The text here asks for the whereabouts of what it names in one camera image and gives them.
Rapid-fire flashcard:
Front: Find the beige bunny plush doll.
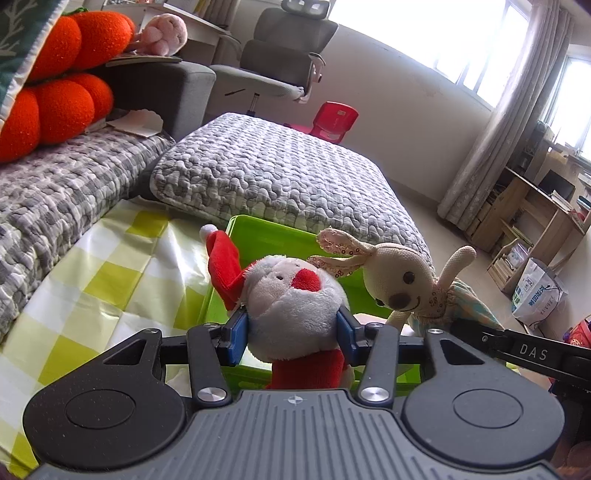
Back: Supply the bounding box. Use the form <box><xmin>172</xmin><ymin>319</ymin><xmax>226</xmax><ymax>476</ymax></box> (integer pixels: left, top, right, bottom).
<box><xmin>308</xmin><ymin>228</ymin><xmax>504</xmax><ymax>336</ymax></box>

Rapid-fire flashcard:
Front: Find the white red santa plush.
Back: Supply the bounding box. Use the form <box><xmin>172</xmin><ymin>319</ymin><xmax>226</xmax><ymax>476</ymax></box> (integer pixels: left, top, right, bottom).
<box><xmin>199</xmin><ymin>224</ymin><xmax>355</xmax><ymax>390</ymax></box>

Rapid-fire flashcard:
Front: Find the white printed paper bag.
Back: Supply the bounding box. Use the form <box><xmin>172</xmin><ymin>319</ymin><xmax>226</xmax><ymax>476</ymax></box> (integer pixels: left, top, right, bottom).
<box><xmin>512</xmin><ymin>258</ymin><xmax>567</xmax><ymax>328</ymax></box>

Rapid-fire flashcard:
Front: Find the yellow white checkered tablecloth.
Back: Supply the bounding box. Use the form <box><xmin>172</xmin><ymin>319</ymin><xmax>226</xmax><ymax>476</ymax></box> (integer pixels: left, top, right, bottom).
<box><xmin>1</xmin><ymin>199</ymin><xmax>209</xmax><ymax>478</ymax></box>

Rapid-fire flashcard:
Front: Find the green plastic storage box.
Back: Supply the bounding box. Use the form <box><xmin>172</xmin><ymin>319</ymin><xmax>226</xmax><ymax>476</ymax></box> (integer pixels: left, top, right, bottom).
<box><xmin>199</xmin><ymin>215</ymin><xmax>421</xmax><ymax>396</ymax></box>

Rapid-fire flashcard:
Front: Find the wooden desk with shelves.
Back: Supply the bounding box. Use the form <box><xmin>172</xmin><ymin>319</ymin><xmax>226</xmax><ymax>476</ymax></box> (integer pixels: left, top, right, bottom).
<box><xmin>466</xmin><ymin>138</ymin><xmax>590</xmax><ymax>295</ymax></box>

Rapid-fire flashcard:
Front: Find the grey quilted ottoman cushion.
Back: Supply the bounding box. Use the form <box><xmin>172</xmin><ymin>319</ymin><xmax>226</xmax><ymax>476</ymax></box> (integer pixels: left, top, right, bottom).
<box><xmin>149</xmin><ymin>113</ymin><xmax>432</xmax><ymax>261</ymax></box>

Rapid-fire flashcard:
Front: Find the grey sofa with quilted cover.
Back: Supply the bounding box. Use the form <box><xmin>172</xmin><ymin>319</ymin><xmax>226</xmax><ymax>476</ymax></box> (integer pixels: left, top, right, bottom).
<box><xmin>1</xmin><ymin>61</ymin><xmax>216</xmax><ymax>335</ymax></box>

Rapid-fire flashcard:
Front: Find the red plastic stool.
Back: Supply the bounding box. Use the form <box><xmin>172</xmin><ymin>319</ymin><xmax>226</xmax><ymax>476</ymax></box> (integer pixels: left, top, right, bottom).
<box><xmin>284</xmin><ymin>101</ymin><xmax>359</xmax><ymax>144</ymax></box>

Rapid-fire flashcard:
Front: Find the white paper scrap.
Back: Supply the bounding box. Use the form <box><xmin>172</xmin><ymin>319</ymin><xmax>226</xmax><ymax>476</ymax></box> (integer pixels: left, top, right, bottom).
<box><xmin>106</xmin><ymin>109</ymin><xmax>163</xmax><ymax>138</ymax></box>

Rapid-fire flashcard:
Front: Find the grey patterned curtain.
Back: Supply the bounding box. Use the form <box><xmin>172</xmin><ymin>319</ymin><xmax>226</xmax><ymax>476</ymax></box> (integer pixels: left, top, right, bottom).
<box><xmin>437</xmin><ymin>1</ymin><xmax>574</xmax><ymax>231</ymax></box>

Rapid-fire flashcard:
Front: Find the orange carrot plush pillow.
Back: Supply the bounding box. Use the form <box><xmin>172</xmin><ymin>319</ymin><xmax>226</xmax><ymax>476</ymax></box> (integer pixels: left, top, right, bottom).
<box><xmin>1</xmin><ymin>11</ymin><xmax>135</xmax><ymax>163</ymax></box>

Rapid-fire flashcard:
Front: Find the grey office chair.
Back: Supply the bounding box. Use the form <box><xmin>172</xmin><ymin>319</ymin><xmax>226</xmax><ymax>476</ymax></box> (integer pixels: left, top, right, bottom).
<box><xmin>211</xmin><ymin>1</ymin><xmax>338</xmax><ymax>116</ymax></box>

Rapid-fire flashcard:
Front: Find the pink plush toy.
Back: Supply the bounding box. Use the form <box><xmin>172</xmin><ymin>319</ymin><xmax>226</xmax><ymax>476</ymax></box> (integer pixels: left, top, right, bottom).
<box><xmin>128</xmin><ymin>14</ymin><xmax>188</xmax><ymax>56</ymax></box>

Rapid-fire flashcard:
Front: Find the dark green patterned pillow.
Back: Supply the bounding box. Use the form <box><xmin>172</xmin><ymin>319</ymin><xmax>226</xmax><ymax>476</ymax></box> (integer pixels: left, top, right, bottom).
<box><xmin>0</xmin><ymin>0</ymin><xmax>68</xmax><ymax>129</ymax></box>

